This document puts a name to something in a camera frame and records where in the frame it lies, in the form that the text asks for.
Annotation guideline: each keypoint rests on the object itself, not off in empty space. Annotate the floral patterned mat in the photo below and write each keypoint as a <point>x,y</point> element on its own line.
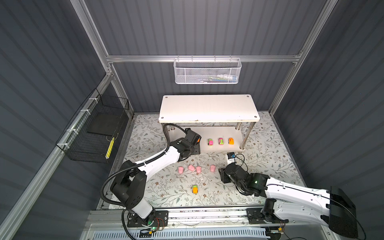
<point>264,153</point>

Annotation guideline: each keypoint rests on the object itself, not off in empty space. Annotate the pink green mixer truck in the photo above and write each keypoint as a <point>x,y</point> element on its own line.
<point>210,142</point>

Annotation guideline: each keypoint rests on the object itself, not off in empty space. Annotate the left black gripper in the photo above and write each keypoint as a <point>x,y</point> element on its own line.
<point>197,149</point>

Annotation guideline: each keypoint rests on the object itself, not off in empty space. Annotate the orange toy car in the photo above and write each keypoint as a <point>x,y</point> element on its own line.
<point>231,141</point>

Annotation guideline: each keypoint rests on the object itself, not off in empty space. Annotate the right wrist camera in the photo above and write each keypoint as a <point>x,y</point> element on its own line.
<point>231,157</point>

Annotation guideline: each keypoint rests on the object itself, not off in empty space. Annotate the green orange toy truck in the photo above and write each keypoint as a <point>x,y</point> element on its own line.
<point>195,189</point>

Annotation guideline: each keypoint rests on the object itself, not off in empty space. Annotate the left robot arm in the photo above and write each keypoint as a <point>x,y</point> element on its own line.
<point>127,186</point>

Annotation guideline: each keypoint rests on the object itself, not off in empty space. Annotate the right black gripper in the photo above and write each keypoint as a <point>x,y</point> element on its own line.
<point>223,175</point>

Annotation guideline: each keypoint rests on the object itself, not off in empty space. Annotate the white wire mesh basket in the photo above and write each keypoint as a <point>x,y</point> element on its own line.
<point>189,71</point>

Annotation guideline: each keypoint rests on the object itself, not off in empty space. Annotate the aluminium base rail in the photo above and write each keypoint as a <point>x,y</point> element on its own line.
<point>207,223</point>

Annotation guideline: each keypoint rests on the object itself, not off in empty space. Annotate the black wire basket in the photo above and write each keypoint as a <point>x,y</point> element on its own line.
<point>100,119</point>

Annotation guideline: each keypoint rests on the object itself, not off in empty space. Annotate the pink green toy car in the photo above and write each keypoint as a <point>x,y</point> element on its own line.
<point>221,141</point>

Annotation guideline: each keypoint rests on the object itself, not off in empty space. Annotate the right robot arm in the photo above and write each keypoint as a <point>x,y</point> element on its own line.
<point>285,203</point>

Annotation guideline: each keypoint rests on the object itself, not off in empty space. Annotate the yellow green marker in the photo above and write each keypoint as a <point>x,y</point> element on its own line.
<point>110,148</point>

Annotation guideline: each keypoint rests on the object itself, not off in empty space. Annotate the white two-tier shelf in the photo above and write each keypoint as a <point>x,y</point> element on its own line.
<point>213,117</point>

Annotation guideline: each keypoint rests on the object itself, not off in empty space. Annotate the items in white basket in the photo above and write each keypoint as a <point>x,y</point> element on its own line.
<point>226,79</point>

